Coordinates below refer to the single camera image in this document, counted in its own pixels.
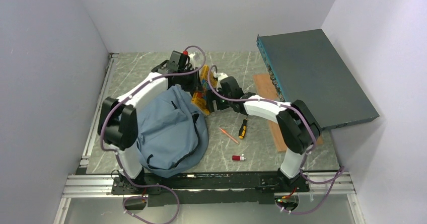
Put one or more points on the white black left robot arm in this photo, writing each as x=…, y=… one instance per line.
x=118, y=126

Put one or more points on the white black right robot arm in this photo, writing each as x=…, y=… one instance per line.
x=298, y=127

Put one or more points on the orange pencil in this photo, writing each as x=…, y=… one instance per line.
x=229, y=136

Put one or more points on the orange blue Treehouse book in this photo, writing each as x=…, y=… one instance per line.
x=199, y=98

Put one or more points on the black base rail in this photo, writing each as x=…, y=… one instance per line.
x=212, y=188

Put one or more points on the small red white tube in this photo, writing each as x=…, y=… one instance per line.
x=238, y=158

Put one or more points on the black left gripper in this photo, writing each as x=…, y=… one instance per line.
x=196, y=85

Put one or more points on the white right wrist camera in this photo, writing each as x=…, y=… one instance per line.
x=220, y=76

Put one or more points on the yellow black screwdriver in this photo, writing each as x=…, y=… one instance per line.
x=243, y=128

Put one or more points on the brown wooden board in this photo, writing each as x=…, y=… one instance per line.
x=265, y=88

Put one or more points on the dark teal network switch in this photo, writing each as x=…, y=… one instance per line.
x=306, y=66

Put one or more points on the blue student backpack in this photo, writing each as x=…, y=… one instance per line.
x=172, y=134

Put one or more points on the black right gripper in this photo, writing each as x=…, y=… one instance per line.
x=211, y=96

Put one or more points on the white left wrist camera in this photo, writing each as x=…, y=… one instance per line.
x=195, y=60

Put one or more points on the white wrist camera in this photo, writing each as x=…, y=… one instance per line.
x=195, y=60
x=220, y=76

